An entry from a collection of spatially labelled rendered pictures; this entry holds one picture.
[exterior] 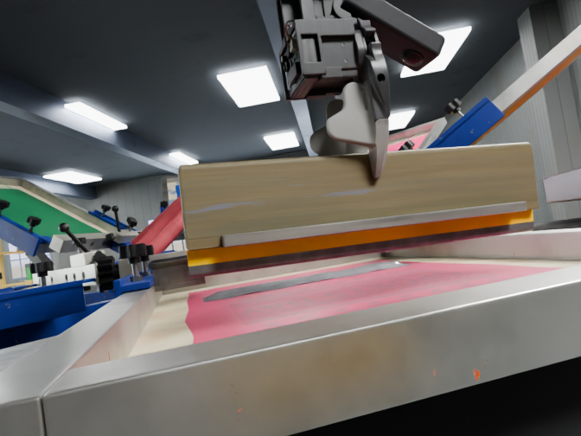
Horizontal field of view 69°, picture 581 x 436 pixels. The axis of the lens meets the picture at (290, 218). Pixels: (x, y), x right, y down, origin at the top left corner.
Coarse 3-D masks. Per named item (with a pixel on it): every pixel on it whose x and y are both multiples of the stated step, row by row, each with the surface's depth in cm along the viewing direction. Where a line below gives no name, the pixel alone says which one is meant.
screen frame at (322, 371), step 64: (384, 256) 100; (448, 256) 76; (512, 256) 61; (576, 256) 51; (128, 320) 39; (320, 320) 22; (384, 320) 19; (448, 320) 20; (512, 320) 21; (576, 320) 22; (0, 384) 18; (64, 384) 17; (128, 384) 16; (192, 384) 17; (256, 384) 18; (320, 384) 18; (384, 384) 19; (448, 384) 20
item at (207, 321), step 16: (224, 288) 82; (288, 288) 67; (192, 304) 65; (208, 304) 62; (224, 304) 60; (192, 320) 50; (208, 320) 48; (224, 320) 46; (208, 336) 39; (224, 336) 38
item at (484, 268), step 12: (360, 264) 90; (420, 264) 72; (432, 264) 70; (444, 264) 67; (456, 264) 65; (468, 264) 63; (480, 264) 61; (300, 276) 83; (348, 276) 71; (360, 276) 68
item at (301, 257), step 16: (512, 224) 47; (528, 224) 48; (384, 240) 43; (400, 240) 43; (416, 240) 44; (432, 240) 44; (448, 240) 45; (272, 256) 40; (288, 256) 40; (304, 256) 40; (320, 256) 41; (336, 256) 41; (192, 272) 38; (208, 272) 38; (224, 272) 38
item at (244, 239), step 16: (464, 208) 43; (480, 208) 43; (496, 208) 44; (512, 208) 44; (320, 224) 39; (336, 224) 39; (352, 224) 39; (368, 224) 40; (384, 224) 40; (400, 224) 41; (224, 240) 36; (240, 240) 36; (256, 240) 37; (272, 240) 37
